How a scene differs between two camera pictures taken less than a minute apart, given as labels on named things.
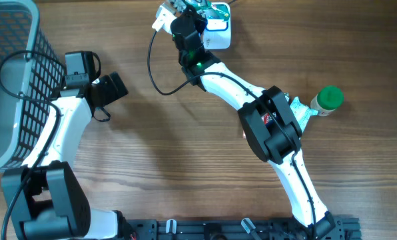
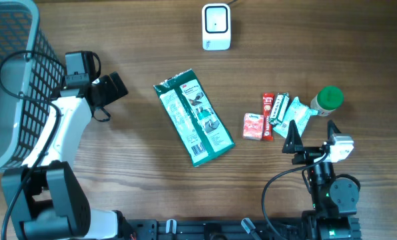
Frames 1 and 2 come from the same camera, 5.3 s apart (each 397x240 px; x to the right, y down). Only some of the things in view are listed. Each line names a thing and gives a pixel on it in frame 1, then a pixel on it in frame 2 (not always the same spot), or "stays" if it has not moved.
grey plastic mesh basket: x=24 y=75 stays
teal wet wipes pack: x=302 y=113 stays
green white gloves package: x=214 y=11 -> x=194 y=117
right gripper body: x=199 y=25 -> x=308 y=155
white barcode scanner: x=217 y=35 stays
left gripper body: x=109 y=91 stays
